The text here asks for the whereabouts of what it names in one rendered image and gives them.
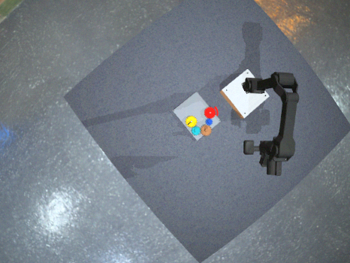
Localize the red gear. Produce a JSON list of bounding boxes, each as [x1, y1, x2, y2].
[[204, 107, 216, 119]]

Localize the cyan gear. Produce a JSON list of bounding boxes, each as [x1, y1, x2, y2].
[[191, 126, 201, 136]]

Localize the yellow gear with black stripe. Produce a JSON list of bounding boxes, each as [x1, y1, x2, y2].
[[186, 116, 197, 128]]

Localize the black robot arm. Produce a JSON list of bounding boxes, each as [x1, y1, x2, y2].
[[241, 71, 299, 176]]

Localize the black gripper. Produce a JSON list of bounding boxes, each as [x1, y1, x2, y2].
[[243, 141, 270, 155]]

